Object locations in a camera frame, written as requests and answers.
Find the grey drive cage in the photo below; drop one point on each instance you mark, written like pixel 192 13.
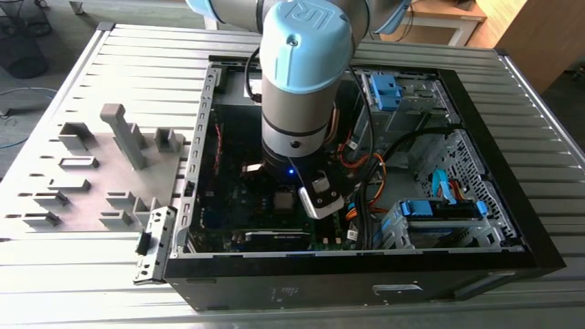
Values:
pixel 410 116

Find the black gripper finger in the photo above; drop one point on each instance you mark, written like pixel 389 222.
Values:
pixel 252 168

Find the blue plastic drive bracket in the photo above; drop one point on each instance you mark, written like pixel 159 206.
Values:
pixel 385 85

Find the grey disk bay cage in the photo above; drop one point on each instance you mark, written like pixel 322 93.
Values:
pixel 490 236

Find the black RAM slot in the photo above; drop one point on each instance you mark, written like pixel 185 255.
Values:
pixel 330 229
pixel 321 229

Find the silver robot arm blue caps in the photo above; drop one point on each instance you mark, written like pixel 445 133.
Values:
pixel 297 120

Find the wooden cabinet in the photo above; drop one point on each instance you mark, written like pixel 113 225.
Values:
pixel 538 34

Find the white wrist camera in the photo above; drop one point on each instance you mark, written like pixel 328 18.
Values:
pixel 320 205

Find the black hard disk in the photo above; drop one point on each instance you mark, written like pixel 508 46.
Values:
pixel 454 210

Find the wooden desk white legs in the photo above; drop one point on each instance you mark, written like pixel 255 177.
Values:
pixel 461 8

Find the blue disk carrier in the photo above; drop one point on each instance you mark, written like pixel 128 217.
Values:
pixel 416 209

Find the black round bin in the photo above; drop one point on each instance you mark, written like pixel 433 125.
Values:
pixel 25 58

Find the green motherboard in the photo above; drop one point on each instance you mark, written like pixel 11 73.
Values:
pixel 247 205

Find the black graphics card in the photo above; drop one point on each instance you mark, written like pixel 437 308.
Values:
pixel 273 237

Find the black open PC case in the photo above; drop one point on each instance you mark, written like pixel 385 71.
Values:
pixel 320 284

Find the grey power supply unit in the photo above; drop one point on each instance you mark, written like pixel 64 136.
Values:
pixel 233 90

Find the grey parts rack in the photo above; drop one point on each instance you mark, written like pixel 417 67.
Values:
pixel 132 147

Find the silver CPU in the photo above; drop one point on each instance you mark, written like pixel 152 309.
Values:
pixel 284 201

